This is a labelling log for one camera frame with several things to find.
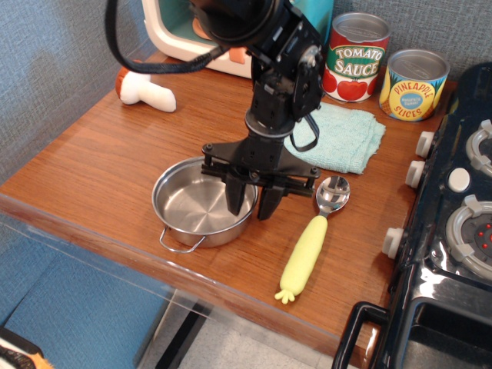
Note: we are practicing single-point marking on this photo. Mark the white stove knob middle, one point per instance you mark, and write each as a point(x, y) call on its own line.
point(414, 173)

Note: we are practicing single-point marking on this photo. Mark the pineapple slices can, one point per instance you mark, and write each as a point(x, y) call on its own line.
point(413, 84)

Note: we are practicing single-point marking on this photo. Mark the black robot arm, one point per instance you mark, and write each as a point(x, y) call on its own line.
point(287, 62)

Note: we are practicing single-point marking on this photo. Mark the light blue folded cloth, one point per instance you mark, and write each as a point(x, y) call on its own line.
point(348, 138)

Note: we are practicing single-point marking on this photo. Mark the orange black object corner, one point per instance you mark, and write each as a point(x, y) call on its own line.
point(18, 352)

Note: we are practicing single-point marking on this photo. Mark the white stove knob lower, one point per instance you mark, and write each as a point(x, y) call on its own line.
point(392, 241)

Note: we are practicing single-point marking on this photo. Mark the white stove knob upper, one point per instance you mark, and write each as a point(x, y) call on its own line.
point(424, 144)

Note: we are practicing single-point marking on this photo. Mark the black toy stove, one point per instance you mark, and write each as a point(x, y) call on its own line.
point(439, 315)

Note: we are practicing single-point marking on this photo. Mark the spoon with yellow handle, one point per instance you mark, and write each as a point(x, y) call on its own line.
point(332, 195)

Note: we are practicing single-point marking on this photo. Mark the stainless steel pot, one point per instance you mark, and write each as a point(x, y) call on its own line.
point(193, 208)

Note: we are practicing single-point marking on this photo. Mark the tomato sauce can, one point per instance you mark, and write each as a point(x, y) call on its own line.
point(356, 49)

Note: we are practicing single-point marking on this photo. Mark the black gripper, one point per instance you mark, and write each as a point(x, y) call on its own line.
point(260, 159)

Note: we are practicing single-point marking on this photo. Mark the toy microwave oven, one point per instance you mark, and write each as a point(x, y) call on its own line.
point(172, 28)

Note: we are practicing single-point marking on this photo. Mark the plush mushroom toy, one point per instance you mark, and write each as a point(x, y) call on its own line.
point(132, 88)

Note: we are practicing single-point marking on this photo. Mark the white stove knob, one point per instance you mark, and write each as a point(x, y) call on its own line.
point(424, 144)
point(392, 241)
point(414, 173)

